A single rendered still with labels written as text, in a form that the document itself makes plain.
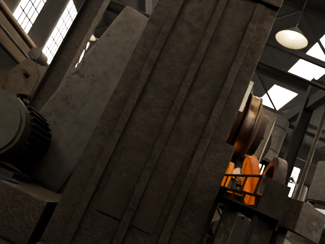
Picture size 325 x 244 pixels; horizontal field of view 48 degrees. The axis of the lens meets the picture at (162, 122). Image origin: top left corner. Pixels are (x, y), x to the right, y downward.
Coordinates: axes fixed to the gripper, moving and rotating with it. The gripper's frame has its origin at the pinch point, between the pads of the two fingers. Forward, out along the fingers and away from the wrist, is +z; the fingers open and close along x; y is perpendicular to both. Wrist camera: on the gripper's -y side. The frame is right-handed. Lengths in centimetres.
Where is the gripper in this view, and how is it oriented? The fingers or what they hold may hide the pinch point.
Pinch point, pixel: (228, 172)
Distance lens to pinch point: 215.4
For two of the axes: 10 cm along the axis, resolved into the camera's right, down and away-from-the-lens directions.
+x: 0.2, -2.2, -9.8
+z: -7.8, -6.1, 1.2
